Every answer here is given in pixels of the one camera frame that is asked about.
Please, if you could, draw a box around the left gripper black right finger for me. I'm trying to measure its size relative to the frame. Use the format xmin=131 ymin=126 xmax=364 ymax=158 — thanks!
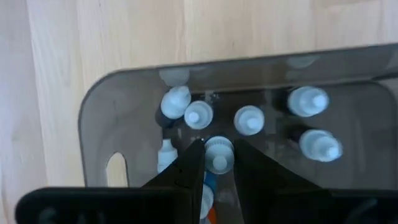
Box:
xmin=233 ymin=138 xmax=398 ymax=224

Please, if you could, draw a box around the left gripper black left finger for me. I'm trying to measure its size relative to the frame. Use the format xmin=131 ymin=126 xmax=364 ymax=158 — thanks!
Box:
xmin=14 ymin=138 xmax=206 ymax=224

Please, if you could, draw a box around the small red food coloring bottle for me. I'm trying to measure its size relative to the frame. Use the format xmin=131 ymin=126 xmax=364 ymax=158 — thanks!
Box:
xmin=289 ymin=128 xmax=344 ymax=163
xmin=281 ymin=86 xmax=330 ymax=118

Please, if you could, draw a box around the large orange food coloring bottle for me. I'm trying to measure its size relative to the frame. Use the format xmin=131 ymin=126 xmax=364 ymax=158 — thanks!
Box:
xmin=207 ymin=207 xmax=219 ymax=224

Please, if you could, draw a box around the smoky transparent plastic bin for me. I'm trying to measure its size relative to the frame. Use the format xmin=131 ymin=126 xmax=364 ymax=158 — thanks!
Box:
xmin=77 ymin=42 xmax=398 ymax=224

